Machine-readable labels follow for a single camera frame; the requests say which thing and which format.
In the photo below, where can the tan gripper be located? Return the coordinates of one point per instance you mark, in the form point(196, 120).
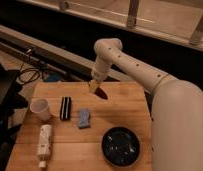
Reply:
point(93, 85)

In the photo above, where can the red pepper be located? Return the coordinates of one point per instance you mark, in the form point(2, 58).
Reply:
point(100, 93)

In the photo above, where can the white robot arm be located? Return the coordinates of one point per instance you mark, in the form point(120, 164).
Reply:
point(177, 107)

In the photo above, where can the white ceramic cup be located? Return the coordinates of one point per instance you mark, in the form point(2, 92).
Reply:
point(41, 108)

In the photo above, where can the black white striped block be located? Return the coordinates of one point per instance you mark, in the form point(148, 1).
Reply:
point(65, 109)

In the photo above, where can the blue sponge cloth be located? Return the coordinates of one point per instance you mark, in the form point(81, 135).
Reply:
point(83, 118)

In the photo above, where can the black round plate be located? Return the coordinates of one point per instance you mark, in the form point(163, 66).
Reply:
point(120, 146)

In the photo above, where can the white bottle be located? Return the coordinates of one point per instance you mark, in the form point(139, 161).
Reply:
point(44, 145)

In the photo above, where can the black chair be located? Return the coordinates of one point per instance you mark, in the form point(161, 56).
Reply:
point(9, 100)

